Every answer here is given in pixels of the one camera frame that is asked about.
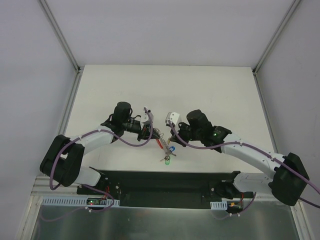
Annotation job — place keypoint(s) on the aluminium rail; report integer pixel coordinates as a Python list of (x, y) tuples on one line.
[(265, 112), (62, 120)]

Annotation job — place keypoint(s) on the left white cable duct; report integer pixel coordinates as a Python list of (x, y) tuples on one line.
[(68, 201)]

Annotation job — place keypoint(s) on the right aluminium frame post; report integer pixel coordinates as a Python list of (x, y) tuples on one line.
[(276, 35)]

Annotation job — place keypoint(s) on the left aluminium rail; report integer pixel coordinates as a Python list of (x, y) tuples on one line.
[(62, 120)]

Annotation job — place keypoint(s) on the aluminium frame post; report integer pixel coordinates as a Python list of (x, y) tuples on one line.
[(59, 34), (276, 35)]

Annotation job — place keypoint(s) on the blue tagged key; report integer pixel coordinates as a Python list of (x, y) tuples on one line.
[(171, 150)]

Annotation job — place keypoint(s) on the key holder with red handle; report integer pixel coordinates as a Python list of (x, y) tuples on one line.
[(165, 147)]

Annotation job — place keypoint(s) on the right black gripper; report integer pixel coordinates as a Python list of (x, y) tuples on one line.
[(177, 135)]

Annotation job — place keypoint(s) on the right white cable duct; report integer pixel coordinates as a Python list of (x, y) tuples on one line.
[(219, 205)]

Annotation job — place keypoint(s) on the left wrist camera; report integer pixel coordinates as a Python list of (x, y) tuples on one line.
[(146, 119)]

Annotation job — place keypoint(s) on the green tagged key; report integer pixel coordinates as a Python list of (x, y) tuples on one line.
[(167, 162)]

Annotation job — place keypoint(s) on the white cable duct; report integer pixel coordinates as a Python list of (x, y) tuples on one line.
[(68, 201), (219, 205)]

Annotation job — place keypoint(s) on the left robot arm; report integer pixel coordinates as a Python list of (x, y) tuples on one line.
[(63, 161)]

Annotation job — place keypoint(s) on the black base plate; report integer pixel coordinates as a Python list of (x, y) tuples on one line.
[(176, 190)]

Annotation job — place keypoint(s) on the right aluminium rail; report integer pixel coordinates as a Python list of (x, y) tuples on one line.
[(265, 112)]

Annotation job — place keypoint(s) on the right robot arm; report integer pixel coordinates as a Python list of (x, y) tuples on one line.
[(283, 176)]

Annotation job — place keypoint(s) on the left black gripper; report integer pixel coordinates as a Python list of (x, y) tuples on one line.
[(144, 133)]

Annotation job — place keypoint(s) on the left aluminium frame post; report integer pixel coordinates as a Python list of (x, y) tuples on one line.
[(59, 34)]

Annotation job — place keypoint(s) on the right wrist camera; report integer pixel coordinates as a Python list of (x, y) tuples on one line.
[(174, 118)]

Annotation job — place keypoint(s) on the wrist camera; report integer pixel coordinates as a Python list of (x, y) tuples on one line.
[(174, 118), (146, 119)]

